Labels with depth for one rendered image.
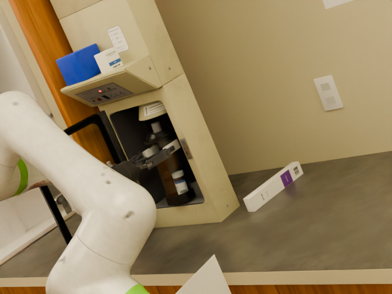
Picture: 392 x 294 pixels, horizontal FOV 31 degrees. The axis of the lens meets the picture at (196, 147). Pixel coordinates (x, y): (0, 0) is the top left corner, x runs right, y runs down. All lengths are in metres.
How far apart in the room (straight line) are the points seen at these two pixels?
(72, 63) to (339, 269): 1.04
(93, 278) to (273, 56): 1.25
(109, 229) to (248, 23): 1.24
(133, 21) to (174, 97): 0.26
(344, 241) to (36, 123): 0.79
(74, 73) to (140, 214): 0.95
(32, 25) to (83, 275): 1.16
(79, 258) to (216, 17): 1.31
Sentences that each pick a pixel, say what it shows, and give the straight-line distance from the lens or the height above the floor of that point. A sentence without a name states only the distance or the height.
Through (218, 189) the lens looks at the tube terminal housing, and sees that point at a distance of 2.23.
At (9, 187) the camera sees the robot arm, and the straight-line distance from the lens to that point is 1.70.
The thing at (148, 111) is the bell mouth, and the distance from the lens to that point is 2.23.
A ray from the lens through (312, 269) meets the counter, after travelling 1.70.
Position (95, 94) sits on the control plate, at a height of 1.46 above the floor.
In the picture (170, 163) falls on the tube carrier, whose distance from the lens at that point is 2.24.
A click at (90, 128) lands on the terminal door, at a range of 2.31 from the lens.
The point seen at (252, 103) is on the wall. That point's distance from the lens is 2.50.
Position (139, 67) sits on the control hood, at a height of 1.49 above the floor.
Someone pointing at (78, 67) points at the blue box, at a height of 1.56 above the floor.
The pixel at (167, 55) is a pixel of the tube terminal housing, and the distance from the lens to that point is 2.16.
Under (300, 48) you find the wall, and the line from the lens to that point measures 2.32.
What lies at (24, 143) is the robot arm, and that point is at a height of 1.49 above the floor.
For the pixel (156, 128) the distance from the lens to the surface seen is 2.25.
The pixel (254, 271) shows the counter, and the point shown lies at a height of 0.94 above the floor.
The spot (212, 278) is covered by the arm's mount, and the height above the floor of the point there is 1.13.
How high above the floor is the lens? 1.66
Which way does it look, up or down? 13 degrees down
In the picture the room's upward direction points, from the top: 23 degrees counter-clockwise
